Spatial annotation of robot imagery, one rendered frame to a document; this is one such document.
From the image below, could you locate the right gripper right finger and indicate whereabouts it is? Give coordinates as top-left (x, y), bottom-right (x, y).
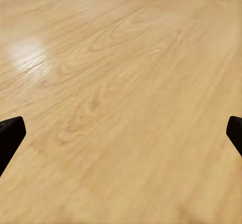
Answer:
top-left (226, 116), bottom-right (242, 157)

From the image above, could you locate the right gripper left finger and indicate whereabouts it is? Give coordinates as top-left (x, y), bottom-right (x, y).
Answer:
top-left (0, 116), bottom-right (26, 176)

